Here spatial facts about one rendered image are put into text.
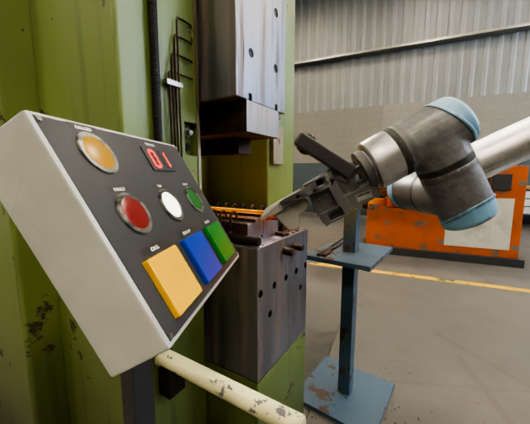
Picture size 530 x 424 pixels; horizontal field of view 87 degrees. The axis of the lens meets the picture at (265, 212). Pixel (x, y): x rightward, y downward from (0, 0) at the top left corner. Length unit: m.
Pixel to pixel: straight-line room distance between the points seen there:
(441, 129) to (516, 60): 8.64
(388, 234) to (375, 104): 4.91
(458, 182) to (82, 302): 0.54
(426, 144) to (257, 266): 0.57
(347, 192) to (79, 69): 0.76
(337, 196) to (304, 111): 8.53
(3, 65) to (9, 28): 0.11
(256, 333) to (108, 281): 0.69
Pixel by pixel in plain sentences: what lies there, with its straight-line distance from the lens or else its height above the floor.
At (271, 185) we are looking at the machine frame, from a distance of 1.29.
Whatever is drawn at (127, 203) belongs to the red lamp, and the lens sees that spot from 0.38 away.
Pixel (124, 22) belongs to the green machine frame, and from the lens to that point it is 0.86.
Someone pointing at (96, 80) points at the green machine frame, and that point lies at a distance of 0.88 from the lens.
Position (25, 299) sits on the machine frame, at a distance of 1.21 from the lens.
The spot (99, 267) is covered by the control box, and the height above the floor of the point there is 1.04.
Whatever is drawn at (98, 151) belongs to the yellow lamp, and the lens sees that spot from 0.40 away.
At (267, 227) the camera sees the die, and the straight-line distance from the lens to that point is 1.01.
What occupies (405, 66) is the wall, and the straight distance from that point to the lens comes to 8.88.
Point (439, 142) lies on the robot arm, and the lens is 0.53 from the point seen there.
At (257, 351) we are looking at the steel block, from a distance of 1.00.
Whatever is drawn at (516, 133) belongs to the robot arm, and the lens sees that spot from 0.81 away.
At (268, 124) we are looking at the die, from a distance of 1.01.
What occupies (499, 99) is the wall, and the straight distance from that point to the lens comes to 8.89.
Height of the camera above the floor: 1.14
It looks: 7 degrees down
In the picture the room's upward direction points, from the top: straight up
